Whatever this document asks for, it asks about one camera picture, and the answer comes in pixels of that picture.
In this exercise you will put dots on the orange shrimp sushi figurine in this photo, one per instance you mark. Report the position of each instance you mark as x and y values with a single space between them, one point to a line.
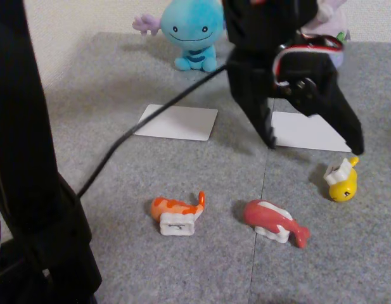
170 206

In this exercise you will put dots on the lavender Goomy plush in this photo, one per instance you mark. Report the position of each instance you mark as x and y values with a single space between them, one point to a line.
333 16

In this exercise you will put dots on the blue Wooper plush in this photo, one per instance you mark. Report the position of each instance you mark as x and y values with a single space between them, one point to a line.
192 28

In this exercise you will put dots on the white rectangular card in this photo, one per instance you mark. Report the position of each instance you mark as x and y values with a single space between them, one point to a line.
189 123
303 133

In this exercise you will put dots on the grey felt mat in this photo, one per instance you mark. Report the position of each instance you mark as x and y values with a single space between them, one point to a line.
182 269
341 253

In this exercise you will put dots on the red tuna sushi figurine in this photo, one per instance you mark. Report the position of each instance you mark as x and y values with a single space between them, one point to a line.
265 215

